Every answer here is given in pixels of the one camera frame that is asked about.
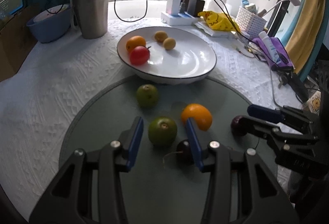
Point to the white desk lamp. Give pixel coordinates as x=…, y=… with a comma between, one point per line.
x=265, y=12

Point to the white charger adapter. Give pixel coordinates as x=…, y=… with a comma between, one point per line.
x=173, y=7

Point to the small yellow fruit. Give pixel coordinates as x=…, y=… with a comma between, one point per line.
x=160, y=36
x=169, y=43

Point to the white woven basket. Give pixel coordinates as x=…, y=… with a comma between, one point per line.
x=249, y=22

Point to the red tomato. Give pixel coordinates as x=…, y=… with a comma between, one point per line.
x=139, y=55

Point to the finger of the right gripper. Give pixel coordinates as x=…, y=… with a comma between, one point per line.
x=263, y=113
x=256, y=127

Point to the large orange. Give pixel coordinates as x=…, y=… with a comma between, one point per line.
x=134, y=42

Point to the purple pouch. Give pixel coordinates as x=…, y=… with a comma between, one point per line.
x=285, y=65

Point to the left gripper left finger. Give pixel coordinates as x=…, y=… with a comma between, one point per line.
x=68, y=198

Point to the yellow plastic bag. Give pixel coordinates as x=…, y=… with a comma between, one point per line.
x=218, y=21

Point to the round grey glass board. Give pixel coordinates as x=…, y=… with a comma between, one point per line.
x=157, y=190

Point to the white lotion tube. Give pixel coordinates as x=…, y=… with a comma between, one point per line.
x=270, y=47

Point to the blue plastic bowl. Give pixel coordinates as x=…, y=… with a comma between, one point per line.
x=50, y=24

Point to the black charger adapter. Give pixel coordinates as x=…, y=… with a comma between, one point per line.
x=194, y=7

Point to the white power strip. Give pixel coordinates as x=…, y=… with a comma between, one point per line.
x=182, y=19

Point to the orange mandarin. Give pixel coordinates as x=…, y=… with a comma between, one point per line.
x=199, y=113

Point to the keys on table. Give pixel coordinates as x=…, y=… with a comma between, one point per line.
x=284, y=78

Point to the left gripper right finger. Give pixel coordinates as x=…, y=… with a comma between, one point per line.
x=260, y=197

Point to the yellow curtain right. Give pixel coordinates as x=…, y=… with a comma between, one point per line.
x=302, y=40

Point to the cardboard box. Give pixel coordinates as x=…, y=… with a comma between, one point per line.
x=17, y=41

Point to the green fruit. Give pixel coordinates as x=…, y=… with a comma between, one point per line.
x=162, y=132
x=147, y=96

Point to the stainless steel tumbler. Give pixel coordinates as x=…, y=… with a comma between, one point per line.
x=90, y=17

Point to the white ceramic plate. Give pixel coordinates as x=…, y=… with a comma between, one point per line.
x=191, y=60

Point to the dark plum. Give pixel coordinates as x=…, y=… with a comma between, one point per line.
x=237, y=124
x=184, y=156

